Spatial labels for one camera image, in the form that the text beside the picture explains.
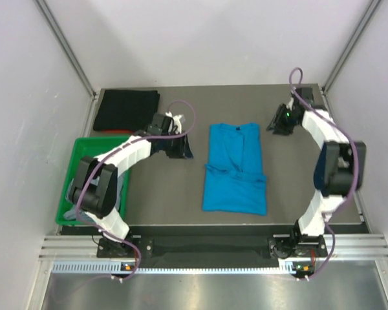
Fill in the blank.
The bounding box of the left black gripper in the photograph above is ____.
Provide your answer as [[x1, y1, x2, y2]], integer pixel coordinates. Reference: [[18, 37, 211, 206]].
[[161, 130, 193, 160]]

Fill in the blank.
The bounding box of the blue t shirt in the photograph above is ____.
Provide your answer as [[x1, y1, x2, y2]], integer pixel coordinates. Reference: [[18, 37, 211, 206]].
[[202, 123, 267, 216]]

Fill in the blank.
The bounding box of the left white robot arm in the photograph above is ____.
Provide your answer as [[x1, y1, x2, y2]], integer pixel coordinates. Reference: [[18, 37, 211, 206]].
[[67, 112, 193, 256]]

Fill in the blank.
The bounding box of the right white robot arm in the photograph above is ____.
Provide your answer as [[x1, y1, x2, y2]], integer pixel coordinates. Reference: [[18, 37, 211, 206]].
[[266, 87, 367, 256]]

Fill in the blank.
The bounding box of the folded black t shirt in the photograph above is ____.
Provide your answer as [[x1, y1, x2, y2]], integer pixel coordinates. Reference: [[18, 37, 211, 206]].
[[92, 89, 160, 132]]

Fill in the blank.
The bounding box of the folded red t shirt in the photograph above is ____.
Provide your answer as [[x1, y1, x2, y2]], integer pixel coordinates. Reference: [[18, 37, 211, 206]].
[[101, 130, 134, 135]]

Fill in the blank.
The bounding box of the green plastic bin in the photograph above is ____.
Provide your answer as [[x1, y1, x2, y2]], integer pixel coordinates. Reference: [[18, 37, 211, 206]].
[[55, 134, 130, 225]]

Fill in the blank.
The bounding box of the grey t shirt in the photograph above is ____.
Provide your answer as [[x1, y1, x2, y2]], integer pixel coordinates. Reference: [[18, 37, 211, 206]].
[[63, 176, 124, 222]]

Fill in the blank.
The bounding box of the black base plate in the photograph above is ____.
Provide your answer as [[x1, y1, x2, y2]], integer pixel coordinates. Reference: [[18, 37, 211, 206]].
[[96, 234, 327, 267]]

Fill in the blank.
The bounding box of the aluminium front rail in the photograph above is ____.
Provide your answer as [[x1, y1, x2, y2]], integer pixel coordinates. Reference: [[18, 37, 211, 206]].
[[39, 236, 98, 260]]

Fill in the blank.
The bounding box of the slotted cable duct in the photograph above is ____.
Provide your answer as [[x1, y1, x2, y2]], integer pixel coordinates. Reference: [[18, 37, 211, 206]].
[[52, 261, 309, 274]]

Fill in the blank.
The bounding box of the right aluminium frame post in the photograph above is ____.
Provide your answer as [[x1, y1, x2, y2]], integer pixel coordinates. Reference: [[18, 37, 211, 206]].
[[321, 0, 383, 94]]

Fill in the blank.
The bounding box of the aluminium frame post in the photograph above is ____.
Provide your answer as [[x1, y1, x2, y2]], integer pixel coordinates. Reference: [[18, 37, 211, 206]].
[[33, 0, 96, 98], [321, 0, 383, 94]]

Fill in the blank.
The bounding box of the left aluminium frame post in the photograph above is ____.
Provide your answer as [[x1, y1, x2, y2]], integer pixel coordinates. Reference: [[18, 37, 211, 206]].
[[33, 0, 96, 98]]

